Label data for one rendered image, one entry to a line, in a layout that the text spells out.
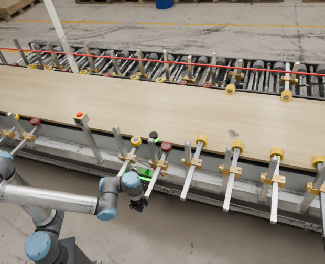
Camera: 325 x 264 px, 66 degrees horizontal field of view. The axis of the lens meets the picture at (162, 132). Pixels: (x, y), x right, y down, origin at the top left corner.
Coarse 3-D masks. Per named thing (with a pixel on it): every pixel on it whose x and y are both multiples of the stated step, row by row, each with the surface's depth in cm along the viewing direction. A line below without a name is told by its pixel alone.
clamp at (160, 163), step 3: (150, 159) 183; (150, 162) 181; (159, 162) 180; (162, 162) 180; (153, 165) 180; (156, 165) 179; (159, 165) 178; (162, 165) 178; (165, 165) 178; (168, 165) 182; (162, 168) 179; (165, 168) 178
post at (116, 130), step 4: (112, 128) 168; (116, 128) 167; (116, 132) 169; (120, 132) 173; (116, 136) 172; (120, 136) 174; (116, 140) 176; (120, 140) 175; (120, 144) 177; (120, 148) 181; (124, 148) 183; (120, 152) 185; (124, 152) 184; (124, 156) 186; (128, 168) 197
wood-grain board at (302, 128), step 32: (0, 96) 259; (32, 96) 253; (64, 96) 247; (96, 96) 241; (128, 96) 235; (160, 96) 230; (192, 96) 225; (224, 96) 220; (256, 96) 216; (96, 128) 208; (128, 128) 204; (160, 128) 200; (192, 128) 196; (224, 128) 193; (256, 128) 189; (288, 128) 186; (320, 128) 182; (256, 160) 171; (288, 160) 166
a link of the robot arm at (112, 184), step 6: (102, 180) 135; (108, 180) 135; (114, 180) 135; (120, 180) 134; (102, 186) 134; (108, 186) 132; (114, 186) 133; (120, 186) 133; (102, 192) 131; (114, 192) 131; (120, 192) 136
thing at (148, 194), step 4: (164, 152) 187; (168, 152) 189; (164, 156) 185; (164, 160) 183; (156, 168) 178; (160, 168) 177; (156, 172) 175; (156, 176) 173; (152, 180) 171; (156, 180) 173; (152, 184) 168; (148, 188) 167; (152, 188) 167; (148, 192) 164; (148, 196) 163
